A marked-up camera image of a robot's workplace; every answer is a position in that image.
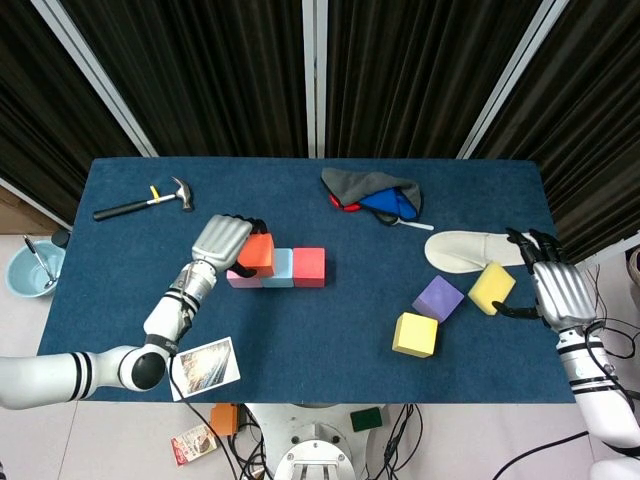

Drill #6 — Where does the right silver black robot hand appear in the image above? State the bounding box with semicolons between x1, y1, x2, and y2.
492;227;599;331

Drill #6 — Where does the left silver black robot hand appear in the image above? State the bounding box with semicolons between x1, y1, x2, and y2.
191;213;269;279

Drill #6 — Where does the orange foam cube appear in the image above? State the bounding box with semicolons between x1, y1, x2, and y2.
236;232;276;278

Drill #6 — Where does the red foam cube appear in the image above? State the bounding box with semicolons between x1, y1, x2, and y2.
292;246;327;289

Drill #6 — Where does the purple foam cube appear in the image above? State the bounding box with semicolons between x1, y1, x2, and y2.
412;274;466;324

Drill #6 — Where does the yellow foam cube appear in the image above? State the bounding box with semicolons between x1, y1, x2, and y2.
391;311;440;359

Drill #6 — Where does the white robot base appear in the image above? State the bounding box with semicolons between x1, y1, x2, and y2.
244;402;391;480

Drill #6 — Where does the pink foam cube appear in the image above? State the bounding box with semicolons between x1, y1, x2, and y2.
226;267;265;290

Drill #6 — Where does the light blue foam cube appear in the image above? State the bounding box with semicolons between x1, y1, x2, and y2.
260;248;295;290

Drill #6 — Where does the yellow green sponge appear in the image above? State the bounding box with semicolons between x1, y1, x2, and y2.
467;261;517;317

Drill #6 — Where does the white slipper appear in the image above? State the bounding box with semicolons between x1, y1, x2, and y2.
424;230;541;275

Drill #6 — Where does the blue fabric table cover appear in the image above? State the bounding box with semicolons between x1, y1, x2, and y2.
37;157;599;405

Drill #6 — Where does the red disc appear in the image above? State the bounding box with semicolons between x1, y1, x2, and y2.
328;193;362;213

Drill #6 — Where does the printed photo card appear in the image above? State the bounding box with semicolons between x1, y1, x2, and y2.
169;336;242;403

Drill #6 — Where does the grey cloth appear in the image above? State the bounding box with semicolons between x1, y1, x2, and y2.
320;167;424;221

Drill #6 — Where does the black pleated curtain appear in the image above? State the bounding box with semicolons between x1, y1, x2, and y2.
472;0;640;269
59;0;309;159
0;0;139;226
324;0;544;160

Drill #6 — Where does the blue black-rimmed pad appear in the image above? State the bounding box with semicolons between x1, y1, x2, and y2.
359;187;419;226

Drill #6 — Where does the orange box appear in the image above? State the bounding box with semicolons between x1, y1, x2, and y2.
208;403;241;438

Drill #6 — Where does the light blue plastic bowl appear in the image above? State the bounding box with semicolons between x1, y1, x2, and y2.
4;239;67;300

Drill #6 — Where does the red printed snack packet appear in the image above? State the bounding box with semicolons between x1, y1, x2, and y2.
170;422;221;468

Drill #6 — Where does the dark green box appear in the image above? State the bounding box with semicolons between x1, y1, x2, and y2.
349;406;384;434

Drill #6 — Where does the white partition frame rail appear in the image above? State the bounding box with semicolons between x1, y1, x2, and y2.
0;175;76;231
567;234;640;279

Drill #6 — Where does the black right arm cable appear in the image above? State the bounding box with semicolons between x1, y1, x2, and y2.
492;319;640;480

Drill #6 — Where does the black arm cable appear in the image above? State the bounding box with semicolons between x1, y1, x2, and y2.
167;294;236;480
492;319;640;480

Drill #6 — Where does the thin black floor cable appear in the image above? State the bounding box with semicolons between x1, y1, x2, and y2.
584;264;640;361

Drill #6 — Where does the claw hammer black handle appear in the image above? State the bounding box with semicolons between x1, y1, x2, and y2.
92;176;195;222

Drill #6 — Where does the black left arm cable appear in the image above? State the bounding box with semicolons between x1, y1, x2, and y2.
167;294;236;480

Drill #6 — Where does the white partition frame post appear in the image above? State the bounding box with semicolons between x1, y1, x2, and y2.
29;0;159;159
457;0;556;160
301;0;329;160

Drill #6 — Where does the black floor cable bundle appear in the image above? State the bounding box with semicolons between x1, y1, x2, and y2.
227;402;426;480

